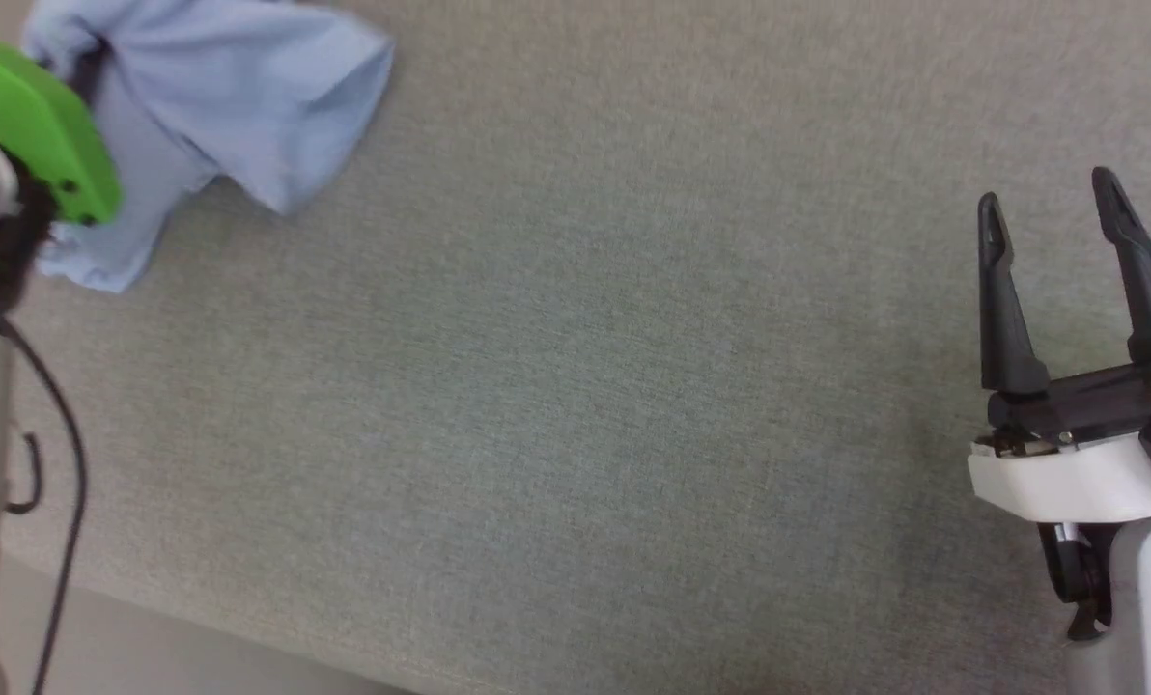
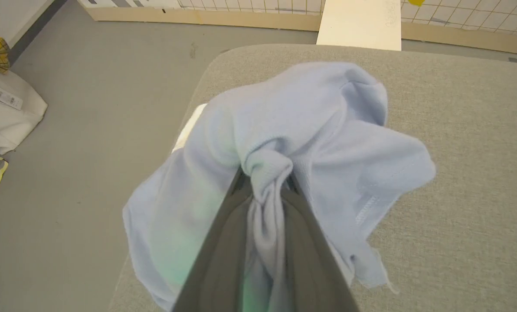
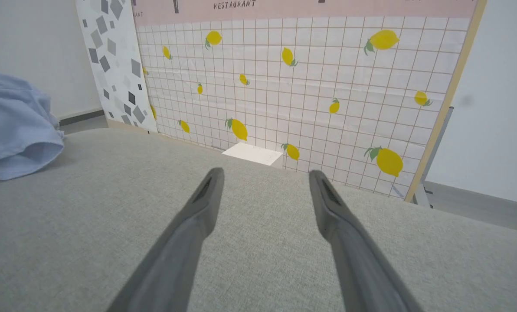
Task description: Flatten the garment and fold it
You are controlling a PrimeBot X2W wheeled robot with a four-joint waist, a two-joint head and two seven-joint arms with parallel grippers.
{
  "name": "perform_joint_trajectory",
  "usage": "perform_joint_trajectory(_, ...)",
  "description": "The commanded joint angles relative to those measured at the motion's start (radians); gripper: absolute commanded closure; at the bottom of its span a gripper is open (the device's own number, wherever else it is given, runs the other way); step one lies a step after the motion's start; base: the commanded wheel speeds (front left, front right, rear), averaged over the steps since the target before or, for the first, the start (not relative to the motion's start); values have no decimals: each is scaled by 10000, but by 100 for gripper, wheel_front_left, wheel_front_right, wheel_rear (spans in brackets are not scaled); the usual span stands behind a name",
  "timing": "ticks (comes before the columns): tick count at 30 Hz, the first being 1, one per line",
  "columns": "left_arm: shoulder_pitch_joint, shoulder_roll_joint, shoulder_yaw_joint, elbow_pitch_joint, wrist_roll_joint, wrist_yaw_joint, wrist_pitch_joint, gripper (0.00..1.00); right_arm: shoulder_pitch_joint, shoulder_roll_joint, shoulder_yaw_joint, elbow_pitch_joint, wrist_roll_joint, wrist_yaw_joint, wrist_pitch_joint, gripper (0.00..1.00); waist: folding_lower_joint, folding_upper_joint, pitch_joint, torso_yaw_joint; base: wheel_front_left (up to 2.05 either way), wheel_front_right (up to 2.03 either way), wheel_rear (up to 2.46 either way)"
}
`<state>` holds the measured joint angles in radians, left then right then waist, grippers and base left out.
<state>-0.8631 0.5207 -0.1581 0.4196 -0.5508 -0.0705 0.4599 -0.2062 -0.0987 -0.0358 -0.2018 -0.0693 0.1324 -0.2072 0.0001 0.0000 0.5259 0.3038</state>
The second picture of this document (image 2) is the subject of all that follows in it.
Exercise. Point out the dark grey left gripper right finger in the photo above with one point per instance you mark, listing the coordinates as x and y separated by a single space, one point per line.
310 268

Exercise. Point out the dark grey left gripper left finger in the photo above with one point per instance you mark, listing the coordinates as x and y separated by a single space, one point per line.
215 260

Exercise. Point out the light blue garment white band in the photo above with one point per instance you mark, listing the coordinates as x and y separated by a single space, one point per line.
319 108

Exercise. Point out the white garment with label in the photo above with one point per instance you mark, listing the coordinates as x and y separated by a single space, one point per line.
7 125

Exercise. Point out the small yellow object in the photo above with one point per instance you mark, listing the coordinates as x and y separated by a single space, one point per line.
416 2

